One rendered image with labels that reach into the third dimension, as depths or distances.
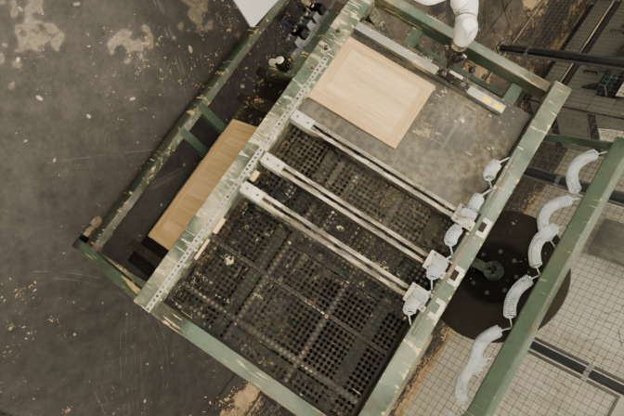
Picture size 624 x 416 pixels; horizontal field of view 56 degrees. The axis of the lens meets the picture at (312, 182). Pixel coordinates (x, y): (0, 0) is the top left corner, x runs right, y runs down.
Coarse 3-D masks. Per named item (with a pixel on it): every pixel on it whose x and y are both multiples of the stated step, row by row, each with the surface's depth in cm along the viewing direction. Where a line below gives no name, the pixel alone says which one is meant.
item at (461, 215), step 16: (304, 128) 315; (320, 128) 313; (336, 144) 310; (352, 144) 310; (352, 160) 314; (368, 160) 312; (384, 176) 307; (400, 176) 306; (416, 192) 303; (432, 208) 306; (448, 208) 302; (464, 208) 289
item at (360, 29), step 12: (360, 24) 332; (372, 36) 330; (384, 36) 330; (384, 48) 332; (396, 48) 328; (408, 60) 328; (420, 60) 326; (432, 72) 325; (468, 96) 323; (480, 96) 321; (492, 108) 319; (504, 108) 319
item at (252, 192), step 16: (240, 192) 307; (256, 192) 303; (272, 208) 301; (288, 208) 301; (304, 224) 302; (320, 240) 297; (336, 240) 297; (352, 256) 298; (368, 272) 293; (384, 272) 293; (400, 288) 291; (416, 288) 287
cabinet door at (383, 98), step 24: (360, 48) 331; (336, 72) 327; (360, 72) 327; (384, 72) 327; (408, 72) 327; (312, 96) 323; (336, 96) 323; (360, 96) 323; (384, 96) 323; (408, 96) 323; (360, 120) 319; (384, 120) 320; (408, 120) 319
